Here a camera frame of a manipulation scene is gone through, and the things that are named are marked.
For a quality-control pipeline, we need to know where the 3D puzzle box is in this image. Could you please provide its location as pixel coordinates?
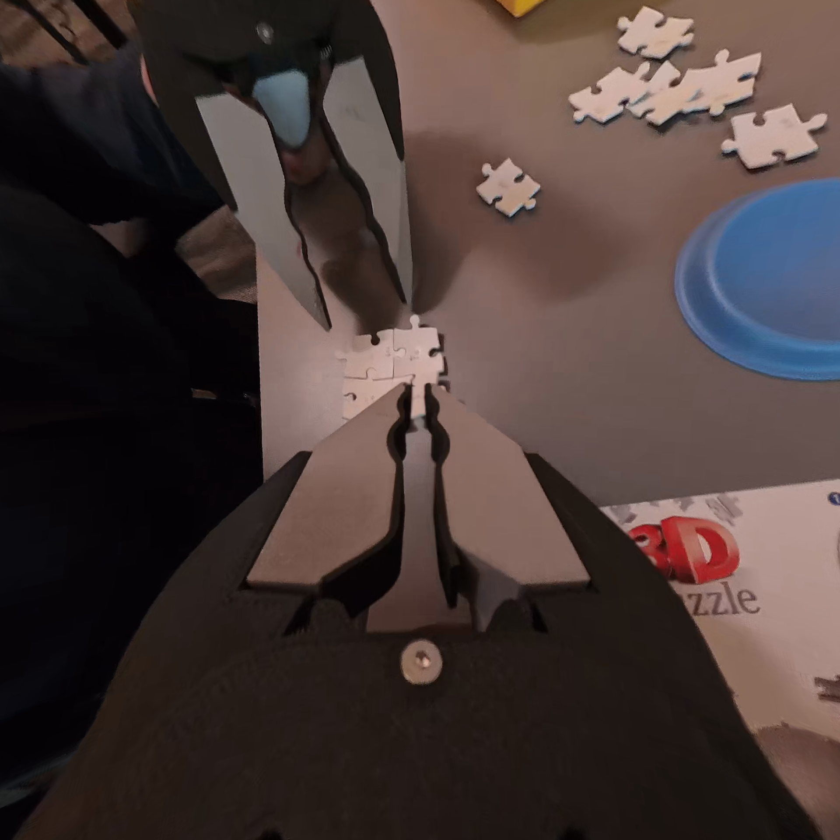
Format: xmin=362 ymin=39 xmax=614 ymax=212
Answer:
xmin=598 ymin=481 xmax=840 ymax=840

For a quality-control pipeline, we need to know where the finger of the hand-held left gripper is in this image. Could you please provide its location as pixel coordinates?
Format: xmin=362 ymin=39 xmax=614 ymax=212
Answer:
xmin=320 ymin=55 xmax=414 ymax=307
xmin=196 ymin=91 xmax=333 ymax=330

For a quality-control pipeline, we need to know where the pile of white puzzle pieces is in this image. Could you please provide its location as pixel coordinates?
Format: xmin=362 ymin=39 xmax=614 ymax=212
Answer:
xmin=567 ymin=5 xmax=829 ymax=173

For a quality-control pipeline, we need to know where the person's left forearm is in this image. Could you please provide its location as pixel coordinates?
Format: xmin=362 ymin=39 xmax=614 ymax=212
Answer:
xmin=0 ymin=46 xmax=227 ymax=227

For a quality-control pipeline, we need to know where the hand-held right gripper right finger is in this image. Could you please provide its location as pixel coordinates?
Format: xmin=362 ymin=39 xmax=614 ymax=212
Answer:
xmin=424 ymin=384 xmax=592 ymax=632

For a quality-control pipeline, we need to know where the assembled white puzzle section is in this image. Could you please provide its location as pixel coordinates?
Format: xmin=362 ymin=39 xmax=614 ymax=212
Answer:
xmin=335 ymin=315 xmax=450 ymax=424

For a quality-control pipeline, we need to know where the single white puzzle piece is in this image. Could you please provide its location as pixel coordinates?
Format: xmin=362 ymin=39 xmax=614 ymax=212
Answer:
xmin=476 ymin=157 xmax=542 ymax=219

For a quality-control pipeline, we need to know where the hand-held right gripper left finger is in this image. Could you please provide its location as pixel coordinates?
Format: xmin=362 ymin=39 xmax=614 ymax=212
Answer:
xmin=246 ymin=384 xmax=413 ymax=618

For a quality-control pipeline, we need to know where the blue round puzzle stand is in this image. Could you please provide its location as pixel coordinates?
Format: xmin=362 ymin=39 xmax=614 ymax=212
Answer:
xmin=674 ymin=177 xmax=840 ymax=382

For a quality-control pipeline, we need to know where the person's left hand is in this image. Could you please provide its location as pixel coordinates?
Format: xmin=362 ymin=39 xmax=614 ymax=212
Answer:
xmin=283 ymin=141 xmax=332 ymax=188

